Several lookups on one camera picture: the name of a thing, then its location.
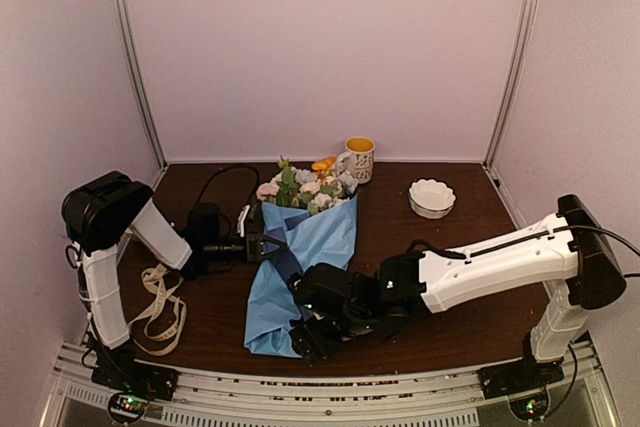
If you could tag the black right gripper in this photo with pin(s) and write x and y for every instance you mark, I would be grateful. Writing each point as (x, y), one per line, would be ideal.
(306, 337)

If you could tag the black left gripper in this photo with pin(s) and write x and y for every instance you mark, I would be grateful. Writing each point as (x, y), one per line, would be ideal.
(253, 245)

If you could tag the blue wrapping paper sheet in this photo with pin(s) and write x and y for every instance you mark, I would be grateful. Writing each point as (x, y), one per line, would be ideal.
(327, 237)

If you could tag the white flower stem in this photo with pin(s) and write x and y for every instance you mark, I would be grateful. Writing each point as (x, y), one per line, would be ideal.
(316, 197)

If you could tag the orange flower stem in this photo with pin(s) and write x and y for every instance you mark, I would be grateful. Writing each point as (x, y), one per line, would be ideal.
(324, 167)

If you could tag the cream printed ribbon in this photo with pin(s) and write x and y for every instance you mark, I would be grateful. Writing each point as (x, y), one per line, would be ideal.
(157, 330)

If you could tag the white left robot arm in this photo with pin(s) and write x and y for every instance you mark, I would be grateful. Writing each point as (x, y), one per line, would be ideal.
(105, 214)

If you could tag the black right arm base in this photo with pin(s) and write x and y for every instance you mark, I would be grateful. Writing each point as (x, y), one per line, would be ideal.
(519, 376)

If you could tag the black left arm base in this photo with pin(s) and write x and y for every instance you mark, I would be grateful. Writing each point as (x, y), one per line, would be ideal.
(118, 369)

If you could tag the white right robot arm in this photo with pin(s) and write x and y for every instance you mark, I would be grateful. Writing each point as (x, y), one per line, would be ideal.
(568, 248)

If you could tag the white mug yellow inside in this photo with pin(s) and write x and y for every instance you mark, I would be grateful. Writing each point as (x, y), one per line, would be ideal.
(357, 159)

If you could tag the white scalloped bowl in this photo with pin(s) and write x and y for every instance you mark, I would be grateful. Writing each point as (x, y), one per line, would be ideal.
(431, 199)

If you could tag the left circuit board with LEDs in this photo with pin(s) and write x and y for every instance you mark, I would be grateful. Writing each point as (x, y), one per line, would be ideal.
(126, 408)

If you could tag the circuit board with leds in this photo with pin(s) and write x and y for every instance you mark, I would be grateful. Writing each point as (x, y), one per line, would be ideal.
(126, 408)
(529, 409)

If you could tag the right circuit board with LEDs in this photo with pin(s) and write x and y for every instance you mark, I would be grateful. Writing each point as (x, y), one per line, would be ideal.
(529, 409)

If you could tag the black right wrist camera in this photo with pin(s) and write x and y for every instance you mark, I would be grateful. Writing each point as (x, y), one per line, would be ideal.
(323, 288)

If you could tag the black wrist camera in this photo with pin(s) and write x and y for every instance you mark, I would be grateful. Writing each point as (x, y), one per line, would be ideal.
(323, 288)
(208, 224)

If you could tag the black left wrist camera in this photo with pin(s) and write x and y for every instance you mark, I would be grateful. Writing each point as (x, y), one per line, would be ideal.
(208, 224)

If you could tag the aluminium front rail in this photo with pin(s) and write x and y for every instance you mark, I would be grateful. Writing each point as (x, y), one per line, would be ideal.
(451, 397)

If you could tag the left aluminium frame post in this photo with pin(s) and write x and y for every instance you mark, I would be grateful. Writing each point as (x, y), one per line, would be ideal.
(137, 82)

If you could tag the aluminium frame post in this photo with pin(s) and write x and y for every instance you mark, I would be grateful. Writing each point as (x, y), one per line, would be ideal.
(524, 31)
(137, 82)

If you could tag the right aluminium frame post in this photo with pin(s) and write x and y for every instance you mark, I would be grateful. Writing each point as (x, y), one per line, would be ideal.
(524, 31)

